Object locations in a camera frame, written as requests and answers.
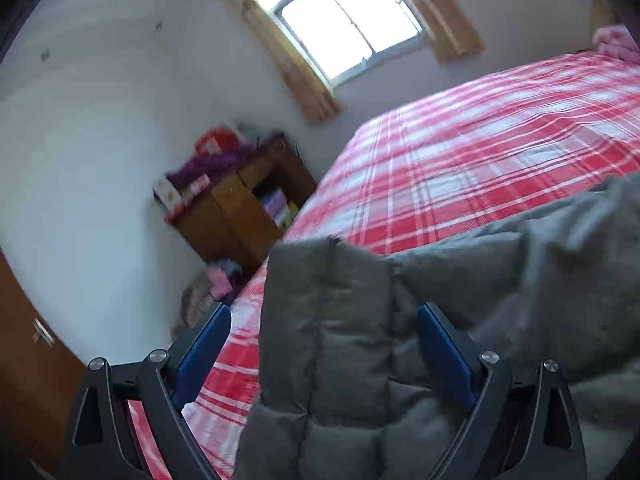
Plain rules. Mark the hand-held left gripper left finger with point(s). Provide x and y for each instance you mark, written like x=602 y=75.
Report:
x=200 y=360

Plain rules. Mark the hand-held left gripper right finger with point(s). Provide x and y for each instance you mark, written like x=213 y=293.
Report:
x=445 y=360

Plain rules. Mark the grey puffer jacket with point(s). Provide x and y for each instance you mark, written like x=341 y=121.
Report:
x=350 y=360

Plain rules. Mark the pile of clothes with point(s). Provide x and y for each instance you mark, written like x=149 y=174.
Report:
x=210 y=290

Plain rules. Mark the brown wooden desk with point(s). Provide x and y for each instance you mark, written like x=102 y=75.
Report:
x=235 y=225

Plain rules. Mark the yellow box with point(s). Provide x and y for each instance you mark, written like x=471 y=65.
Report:
x=286 y=215

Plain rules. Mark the white printed box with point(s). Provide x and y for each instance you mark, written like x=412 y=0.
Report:
x=166 y=192

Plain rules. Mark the purple box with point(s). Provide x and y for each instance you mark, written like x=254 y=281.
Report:
x=272 y=204

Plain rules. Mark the flat pink box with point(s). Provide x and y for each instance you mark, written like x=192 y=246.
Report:
x=195 y=187

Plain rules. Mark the brown wooden door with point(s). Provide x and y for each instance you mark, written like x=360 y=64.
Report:
x=30 y=400

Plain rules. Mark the red box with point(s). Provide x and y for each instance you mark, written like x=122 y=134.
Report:
x=212 y=141

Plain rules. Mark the bed with red plaid sheet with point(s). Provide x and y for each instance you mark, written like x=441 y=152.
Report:
x=450 y=135

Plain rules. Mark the sliding window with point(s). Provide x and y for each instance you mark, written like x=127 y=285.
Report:
x=340 y=15

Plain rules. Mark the pink pillow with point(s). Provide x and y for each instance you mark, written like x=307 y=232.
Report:
x=617 y=42

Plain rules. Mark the long yellow patterned curtain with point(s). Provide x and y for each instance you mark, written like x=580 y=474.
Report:
x=603 y=12

